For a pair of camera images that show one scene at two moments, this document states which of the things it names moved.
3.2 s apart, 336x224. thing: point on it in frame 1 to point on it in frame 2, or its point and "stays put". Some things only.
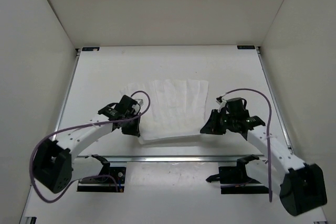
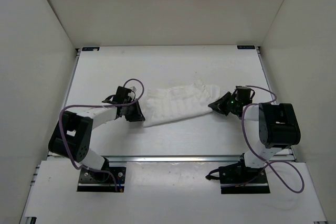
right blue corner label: [245, 47] stays put
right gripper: [211, 126] to [219, 105]
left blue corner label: [90, 49] stays put
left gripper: [134, 130] to [138, 116]
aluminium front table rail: [164, 158] stays put
